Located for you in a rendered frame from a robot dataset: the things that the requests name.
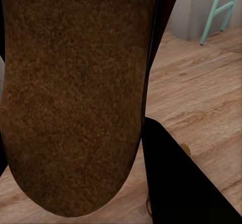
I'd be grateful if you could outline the sandal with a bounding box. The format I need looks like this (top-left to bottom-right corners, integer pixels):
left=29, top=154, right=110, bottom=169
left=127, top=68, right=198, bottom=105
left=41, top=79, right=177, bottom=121
left=146, top=144, right=191, bottom=217
left=0, top=0, right=176, bottom=217

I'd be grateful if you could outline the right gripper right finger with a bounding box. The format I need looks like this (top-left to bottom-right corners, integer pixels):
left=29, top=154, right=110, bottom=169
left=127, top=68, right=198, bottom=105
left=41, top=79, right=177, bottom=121
left=141, top=117, right=242, bottom=224

